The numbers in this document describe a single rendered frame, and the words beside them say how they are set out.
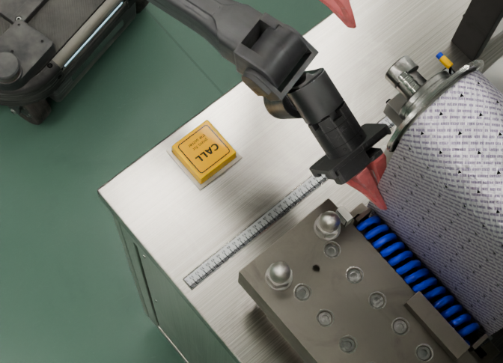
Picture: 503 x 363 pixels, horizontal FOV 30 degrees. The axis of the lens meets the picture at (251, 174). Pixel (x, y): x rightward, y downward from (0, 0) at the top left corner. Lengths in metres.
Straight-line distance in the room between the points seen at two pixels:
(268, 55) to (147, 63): 1.37
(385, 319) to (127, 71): 1.41
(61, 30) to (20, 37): 0.10
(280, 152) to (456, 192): 0.44
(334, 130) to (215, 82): 1.31
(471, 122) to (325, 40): 0.53
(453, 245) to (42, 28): 1.39
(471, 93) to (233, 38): 0.30
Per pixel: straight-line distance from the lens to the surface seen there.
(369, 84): 1.50
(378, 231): 1.26
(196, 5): 1.19
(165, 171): 1.42
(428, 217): 1.16
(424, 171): 1.08
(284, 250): 1.25
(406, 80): 1.09
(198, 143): 1.41
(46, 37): 2.25
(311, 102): 1.17
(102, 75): 2.50
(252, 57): 1.15
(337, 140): 1.19
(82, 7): 2.32
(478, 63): 1.09
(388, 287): 1.26
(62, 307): 2.31
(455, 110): 1.04
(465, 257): 1.15
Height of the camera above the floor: 2.23
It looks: 70 degrees down
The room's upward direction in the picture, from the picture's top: 7 degrees clockwise
